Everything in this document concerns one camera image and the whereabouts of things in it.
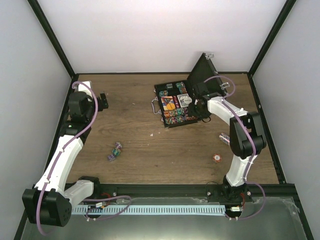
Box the black poker set case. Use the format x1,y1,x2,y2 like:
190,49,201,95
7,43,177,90
153,53,227,128

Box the purple poker chip stack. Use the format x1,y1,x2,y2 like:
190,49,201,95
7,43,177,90
115,142,123,150
107,154,116,162

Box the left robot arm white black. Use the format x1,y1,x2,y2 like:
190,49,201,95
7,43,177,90
22,81,108,228

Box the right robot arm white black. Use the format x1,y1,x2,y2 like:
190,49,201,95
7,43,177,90
188,82,267,202

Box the striped chip roll by arm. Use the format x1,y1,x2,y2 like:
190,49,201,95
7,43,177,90
219,133,230,146

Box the white dealer button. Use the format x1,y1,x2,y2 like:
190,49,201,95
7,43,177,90
180,97,192,108

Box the blue playing card deck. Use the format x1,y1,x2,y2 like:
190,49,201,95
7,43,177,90
177,93,190,107

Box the chips row in case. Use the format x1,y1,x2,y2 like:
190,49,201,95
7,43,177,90
163,108,188,125

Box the chips in case back slot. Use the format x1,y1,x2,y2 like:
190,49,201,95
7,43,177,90
175,82,187,94

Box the orange poker chip flat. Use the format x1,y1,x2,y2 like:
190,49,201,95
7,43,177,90
212,154,221,163

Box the metal sheet front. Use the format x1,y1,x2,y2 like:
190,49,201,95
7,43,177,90
21,197,308,240

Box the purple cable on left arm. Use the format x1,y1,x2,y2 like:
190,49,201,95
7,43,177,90
36,81,98,236

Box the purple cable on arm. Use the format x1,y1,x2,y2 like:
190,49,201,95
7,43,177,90
36,81,98,236
203,75,266,221

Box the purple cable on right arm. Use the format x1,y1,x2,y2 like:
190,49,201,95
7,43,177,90
203,75,266,221

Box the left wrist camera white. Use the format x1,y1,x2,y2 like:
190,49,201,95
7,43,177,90
73,81,92,95

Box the black frame rail left side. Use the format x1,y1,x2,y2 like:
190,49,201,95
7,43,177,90
44,74,79,172

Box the black frame rail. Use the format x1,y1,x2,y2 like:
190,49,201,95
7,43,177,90
247,72,287,184
44,74,79,172

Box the black frame post left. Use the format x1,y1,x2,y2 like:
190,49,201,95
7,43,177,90
27,0,75,78

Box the black frame post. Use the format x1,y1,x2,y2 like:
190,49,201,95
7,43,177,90
248,0,298,73
27,0,75,78

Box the black front mounting rail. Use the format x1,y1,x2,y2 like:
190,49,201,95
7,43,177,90
100,182,297,203

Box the light blue slotted cable duct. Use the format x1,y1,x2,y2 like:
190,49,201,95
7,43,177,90
71,205,226,216

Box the black frame rail right side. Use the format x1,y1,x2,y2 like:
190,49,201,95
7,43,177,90
247,72,287,184

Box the black frame post right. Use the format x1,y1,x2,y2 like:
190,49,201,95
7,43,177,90
248,0,298,73

